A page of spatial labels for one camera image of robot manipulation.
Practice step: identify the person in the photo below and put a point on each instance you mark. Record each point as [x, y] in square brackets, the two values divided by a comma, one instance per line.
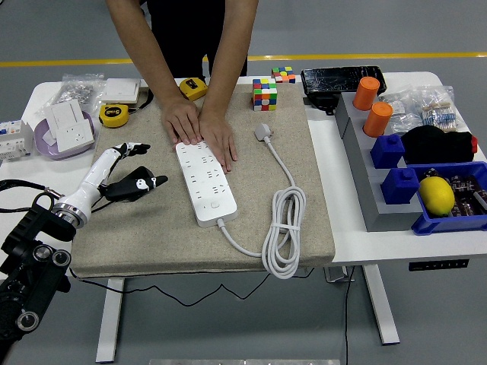
[190, 30]

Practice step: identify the large puzzle cube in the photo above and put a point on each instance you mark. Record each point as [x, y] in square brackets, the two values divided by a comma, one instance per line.
[264, 95]

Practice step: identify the black cloth with red tag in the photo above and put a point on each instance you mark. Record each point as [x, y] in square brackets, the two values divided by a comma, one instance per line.
[433, 146]

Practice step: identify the black desk control panel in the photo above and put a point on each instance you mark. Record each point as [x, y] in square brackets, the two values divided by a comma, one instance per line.
[438, 265]

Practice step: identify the clear bag of small parts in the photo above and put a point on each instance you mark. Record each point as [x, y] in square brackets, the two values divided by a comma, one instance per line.
[403, 110]

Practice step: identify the blue block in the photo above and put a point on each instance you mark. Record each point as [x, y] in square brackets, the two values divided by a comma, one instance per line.
[399, 185]
[387, 151]

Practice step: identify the clear bag of resistors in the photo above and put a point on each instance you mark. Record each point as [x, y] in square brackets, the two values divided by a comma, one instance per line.
[437, 116]

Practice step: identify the black wrapped box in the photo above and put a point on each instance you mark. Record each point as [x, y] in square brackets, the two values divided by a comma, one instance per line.
[331, 78]

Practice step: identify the yellow lemon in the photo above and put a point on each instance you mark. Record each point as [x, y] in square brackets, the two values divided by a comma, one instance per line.
[437, 196]

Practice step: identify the purple plate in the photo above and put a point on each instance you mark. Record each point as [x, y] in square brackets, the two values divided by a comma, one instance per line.
[43, 149]

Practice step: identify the white circuit breaker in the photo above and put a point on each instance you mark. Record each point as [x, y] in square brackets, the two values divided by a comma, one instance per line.
[13, 142]

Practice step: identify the beige mat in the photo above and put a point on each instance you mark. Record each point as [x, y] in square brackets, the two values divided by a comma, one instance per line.
[152, 228]

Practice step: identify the small puzzle cube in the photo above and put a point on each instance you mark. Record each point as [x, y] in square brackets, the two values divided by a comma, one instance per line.
[283, 75]

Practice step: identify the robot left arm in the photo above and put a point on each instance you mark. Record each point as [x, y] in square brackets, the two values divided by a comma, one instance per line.
[38, 266]

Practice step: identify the white wall switch panel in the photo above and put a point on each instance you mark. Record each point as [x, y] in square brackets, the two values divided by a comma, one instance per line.
[121, 90]

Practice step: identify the blue plastic bin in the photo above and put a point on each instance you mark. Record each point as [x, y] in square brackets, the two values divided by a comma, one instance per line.
[449, 226]

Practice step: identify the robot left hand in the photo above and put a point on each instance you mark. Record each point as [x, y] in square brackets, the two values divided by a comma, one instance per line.
[89, 178]

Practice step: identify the orange cylinder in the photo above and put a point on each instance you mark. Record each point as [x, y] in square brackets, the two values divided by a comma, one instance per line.
[377, 119]
[366, 93]

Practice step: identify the grey stepped stand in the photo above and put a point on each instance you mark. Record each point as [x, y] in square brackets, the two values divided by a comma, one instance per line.
[365, 182]

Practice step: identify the person's left forearm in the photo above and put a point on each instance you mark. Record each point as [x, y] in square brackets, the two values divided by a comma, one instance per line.
[228, 49]

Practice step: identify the person's left hand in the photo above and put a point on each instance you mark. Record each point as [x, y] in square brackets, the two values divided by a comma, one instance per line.
[218, 137]

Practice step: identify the clear bag of metal parts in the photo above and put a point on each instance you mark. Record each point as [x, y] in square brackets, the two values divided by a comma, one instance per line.
[76, 91]

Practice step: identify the grey metal bracket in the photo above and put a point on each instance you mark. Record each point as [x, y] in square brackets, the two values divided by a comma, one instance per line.
[336, 274]

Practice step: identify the white table leg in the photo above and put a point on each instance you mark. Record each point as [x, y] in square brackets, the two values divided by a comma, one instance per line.
[380, 304]
[110, 319]

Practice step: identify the person's right hand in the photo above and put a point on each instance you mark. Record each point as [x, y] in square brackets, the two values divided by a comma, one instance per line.
[182, 121]

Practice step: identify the white socket panel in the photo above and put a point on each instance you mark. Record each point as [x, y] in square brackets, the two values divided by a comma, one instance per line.
[74, 137]

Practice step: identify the dark cylindrical capacitor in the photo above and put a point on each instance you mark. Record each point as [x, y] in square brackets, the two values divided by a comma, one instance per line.
[431, 173]
[480, 195]
[461, 184]
[463, 208]

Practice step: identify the person's right forearm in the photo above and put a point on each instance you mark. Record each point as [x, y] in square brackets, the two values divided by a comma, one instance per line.
[141, 42]

